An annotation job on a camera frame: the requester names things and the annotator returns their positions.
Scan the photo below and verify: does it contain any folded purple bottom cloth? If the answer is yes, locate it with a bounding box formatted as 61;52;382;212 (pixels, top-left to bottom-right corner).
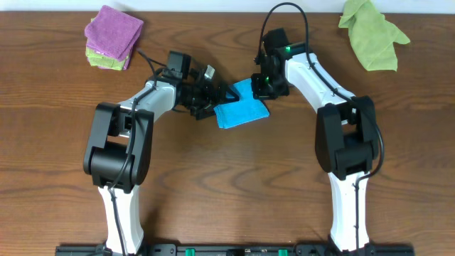
101;47;133;70

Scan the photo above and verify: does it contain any right black cable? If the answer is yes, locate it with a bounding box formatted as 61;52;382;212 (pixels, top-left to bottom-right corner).
254;1;385;253

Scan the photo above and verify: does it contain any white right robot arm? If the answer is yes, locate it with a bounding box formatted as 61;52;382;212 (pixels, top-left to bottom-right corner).
251;28;382;255

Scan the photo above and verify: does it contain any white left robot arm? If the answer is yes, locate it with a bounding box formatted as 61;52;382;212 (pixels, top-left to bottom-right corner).
83;51;240;255

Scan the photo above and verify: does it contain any folded green cloth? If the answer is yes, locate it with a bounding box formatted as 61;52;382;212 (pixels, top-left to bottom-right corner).
85;46;124;69

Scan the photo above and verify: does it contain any left black cable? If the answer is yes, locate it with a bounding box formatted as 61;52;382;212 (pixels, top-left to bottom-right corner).
105;48;200;256

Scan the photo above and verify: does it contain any black cable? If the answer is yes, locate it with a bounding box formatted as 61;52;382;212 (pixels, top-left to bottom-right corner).
254;1;385;253
105;48;200;256

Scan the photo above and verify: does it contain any crumpled green cloth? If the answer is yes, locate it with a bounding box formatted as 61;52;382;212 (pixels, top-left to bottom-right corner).
338;0;410;71

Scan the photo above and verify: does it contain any blue microfiber cloth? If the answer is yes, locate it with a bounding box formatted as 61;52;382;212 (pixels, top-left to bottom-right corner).
214;78;269;129

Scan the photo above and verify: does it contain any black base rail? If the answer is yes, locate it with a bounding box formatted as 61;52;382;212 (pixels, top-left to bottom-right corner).
55;242;416;256

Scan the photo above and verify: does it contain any folded purple top cloth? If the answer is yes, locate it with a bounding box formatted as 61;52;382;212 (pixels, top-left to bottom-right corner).
85;5;144;61

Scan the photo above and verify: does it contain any folded purple cloth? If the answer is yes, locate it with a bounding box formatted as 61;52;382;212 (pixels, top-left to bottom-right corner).
85;5;144;61
101;47;133;70

